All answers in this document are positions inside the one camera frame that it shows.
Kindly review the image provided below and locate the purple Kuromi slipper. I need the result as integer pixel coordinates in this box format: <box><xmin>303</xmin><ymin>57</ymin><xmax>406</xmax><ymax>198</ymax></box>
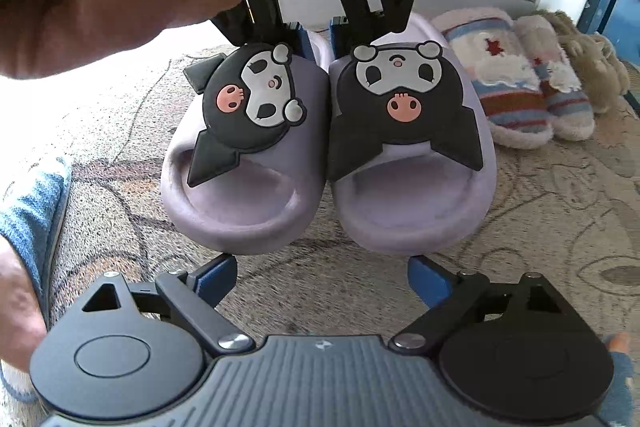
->
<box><xmin>328</xmin><ymin>13</ymin><xmax>497</xmax><ymax>256</ymax></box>
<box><xmin>160</xmin><ymin>30</ymin><xmax>333</xmax><ymax>255</ymax></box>

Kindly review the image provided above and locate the striped knit slipper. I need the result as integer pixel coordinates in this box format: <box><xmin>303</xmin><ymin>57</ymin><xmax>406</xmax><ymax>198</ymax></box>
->
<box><xmin>432</xmin><ymin>8</ymin><xmax>553</xmax><ymax>150</ymax></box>
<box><xmin>514</xmin><ymin>14</ymin><xmax>596</xmax><ymax>142</ymax></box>

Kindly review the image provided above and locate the brown fluffy animal slipper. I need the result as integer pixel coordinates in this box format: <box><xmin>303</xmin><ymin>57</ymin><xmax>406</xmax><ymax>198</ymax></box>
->
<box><xmin>537</xmin><ymin>10</ymin><xmax>630</xmax><ymax>114</ymax></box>

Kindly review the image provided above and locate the cartoon patterned door mat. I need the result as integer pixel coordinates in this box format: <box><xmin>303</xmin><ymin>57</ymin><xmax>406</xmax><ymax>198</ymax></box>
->
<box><xmin>44</xmin><ymin>41</ymin><xmax>640</xmax><ymax>427</ymax></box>

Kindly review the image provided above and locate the person blue jeans leg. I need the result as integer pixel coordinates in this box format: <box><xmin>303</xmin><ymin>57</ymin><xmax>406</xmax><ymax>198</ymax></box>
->
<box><xmin>1</xmin><ymin>157</ymin><xmax>72</xmax><ymax>403</ymax></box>

